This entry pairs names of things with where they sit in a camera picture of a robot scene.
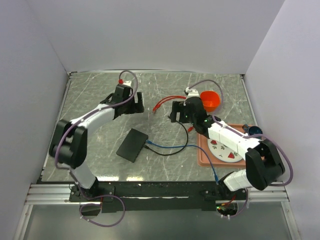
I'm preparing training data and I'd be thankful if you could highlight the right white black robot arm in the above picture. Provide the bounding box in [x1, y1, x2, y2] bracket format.
[169, 96, 285, 200]

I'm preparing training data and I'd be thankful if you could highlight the blue ceramic mug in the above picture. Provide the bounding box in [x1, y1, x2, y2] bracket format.
[242, 124, 263, 136]

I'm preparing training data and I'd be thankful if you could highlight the aluminium frame rail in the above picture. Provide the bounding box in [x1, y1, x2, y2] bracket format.
[24, 184, 290, 205]

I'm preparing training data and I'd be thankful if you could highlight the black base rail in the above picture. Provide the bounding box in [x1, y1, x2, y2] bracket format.
[69, 181, 246, 213]

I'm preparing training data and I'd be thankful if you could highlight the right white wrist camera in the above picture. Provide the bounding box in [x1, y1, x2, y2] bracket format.
[184, 87, 200, 100]

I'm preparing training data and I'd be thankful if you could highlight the black ethernet cable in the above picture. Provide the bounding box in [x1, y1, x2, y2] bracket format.
[144, 120, 189, 157]

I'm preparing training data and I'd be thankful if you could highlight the orange plastic cup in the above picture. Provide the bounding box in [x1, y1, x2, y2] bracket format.
[200, 90, 221, 113]

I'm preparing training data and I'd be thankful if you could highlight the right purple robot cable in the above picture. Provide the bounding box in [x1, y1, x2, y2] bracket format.
[187, 79, 294, 219]

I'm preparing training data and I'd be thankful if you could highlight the black network switch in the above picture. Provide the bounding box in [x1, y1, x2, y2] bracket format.
[116, 128, 149, 163]

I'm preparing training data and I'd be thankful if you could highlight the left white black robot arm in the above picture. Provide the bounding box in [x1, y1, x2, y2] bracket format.
[48, 81, 145, 201]

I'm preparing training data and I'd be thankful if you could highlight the blue ethernet cable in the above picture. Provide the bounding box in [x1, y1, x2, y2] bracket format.
[146, 140, 220, 185]

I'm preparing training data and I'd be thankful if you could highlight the white strawberry plate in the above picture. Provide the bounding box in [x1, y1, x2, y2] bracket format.
[207, 139, 243, 163]

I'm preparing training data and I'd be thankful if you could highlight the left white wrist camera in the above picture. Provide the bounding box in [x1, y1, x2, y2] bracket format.
[118, 79, 134, 88]

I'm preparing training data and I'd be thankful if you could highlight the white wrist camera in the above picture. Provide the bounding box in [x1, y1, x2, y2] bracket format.
[118, 79, 134, 88]
[184, 87, 200, 100]

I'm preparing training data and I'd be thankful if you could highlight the salmon pink tray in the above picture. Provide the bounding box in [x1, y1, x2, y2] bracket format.
[196, 124, 262, 169]

